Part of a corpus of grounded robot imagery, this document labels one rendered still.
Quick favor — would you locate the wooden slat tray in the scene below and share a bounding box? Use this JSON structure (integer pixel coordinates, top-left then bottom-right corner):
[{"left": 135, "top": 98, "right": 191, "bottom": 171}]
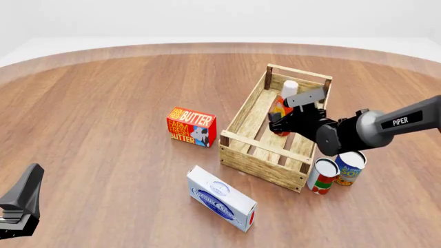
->
[{"left": 219, "top": 63, "right": 334, "bottom": 194}]

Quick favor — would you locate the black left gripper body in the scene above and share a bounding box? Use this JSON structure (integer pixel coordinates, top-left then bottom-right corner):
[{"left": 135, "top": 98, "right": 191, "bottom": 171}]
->
[{"left": 0, "top": 205, "right": 41, "bottom": 240}]

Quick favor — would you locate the red butter box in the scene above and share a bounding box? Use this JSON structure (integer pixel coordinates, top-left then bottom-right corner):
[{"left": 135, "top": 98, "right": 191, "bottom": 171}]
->
[{"left": 166, "top": 106, "right": 217, "bottom": 149}]

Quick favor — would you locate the white cream cheese box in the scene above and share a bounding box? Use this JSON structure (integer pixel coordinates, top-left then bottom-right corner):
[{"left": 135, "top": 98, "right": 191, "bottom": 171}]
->
[{"left": 186, "top": 165, "right": 258, "bottom": 234}]

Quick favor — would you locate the tomato print tin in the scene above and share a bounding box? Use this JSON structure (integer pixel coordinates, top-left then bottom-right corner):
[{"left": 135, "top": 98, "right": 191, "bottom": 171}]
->
[{"left": 307, "top": 157, "right": 341, "bottom": 196}]

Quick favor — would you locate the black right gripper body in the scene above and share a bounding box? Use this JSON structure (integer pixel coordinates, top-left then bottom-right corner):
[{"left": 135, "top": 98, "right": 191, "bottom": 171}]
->
[{"left": 268, "top": 105, "right": 337, "bottom": 143}]

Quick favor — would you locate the blue alphabet soup tin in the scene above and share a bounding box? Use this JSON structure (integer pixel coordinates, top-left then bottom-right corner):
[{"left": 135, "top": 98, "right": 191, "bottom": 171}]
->
[{"left": 334, "top": 151, "right": 367, "bottom": 187}]

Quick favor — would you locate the red ketchup bottle white cap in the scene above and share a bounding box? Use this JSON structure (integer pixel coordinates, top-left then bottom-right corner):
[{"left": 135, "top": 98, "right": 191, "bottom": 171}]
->
[{"left": 274, "top": 79, "right": 300, "bottom": 137}]

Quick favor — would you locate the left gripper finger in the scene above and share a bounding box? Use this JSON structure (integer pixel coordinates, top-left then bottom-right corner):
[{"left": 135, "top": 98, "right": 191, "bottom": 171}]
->
[{"left": 0, "top": 163, "right": 45, "bottom": 220}]

